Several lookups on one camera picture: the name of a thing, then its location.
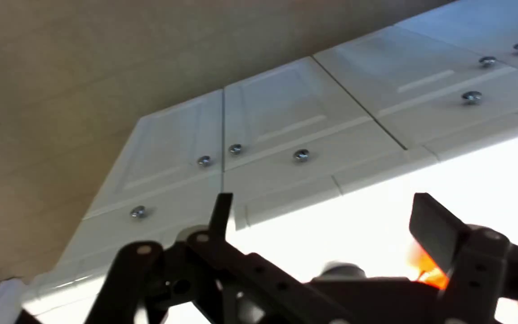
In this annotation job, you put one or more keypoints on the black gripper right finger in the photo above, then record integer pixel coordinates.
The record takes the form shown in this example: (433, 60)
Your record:
(485, 270)

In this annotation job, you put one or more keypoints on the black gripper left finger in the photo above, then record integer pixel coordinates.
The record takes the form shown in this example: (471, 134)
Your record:
(151, 281)

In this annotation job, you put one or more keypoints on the white base cabinet with knobs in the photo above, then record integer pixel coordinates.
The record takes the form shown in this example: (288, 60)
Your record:
(282, 119)

